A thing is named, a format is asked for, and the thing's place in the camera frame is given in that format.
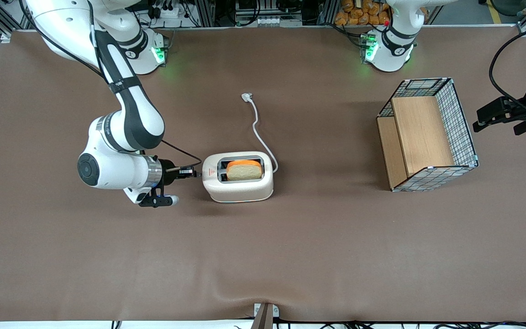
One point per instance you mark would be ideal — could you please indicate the wooden step shelf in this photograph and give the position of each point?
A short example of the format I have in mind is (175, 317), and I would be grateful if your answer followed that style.
(420, 135)

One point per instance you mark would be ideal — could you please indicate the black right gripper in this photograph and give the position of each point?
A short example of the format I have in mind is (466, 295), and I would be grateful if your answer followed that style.
(168, 170)

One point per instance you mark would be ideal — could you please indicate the bag of orange pastries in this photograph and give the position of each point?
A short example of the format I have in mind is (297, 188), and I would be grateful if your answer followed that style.
(363, 13)

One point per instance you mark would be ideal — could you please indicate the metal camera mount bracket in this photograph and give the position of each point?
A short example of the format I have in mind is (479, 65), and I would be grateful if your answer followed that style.
(265, 315)

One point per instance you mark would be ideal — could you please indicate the white two-slot toaster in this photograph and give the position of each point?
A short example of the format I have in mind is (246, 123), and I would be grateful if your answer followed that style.
(240, 191)

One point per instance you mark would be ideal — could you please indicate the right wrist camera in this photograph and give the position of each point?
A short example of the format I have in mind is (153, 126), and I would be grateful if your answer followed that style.
(158, 201)

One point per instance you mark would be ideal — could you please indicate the toast bread slice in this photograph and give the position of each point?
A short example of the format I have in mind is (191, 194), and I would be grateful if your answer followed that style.
(244, 171)

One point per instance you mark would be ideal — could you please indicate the white power strip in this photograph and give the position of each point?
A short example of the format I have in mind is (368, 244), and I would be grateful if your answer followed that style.
(167, 10)

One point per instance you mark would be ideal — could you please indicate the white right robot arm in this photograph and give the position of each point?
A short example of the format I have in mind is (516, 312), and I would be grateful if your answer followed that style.
(130, 114)

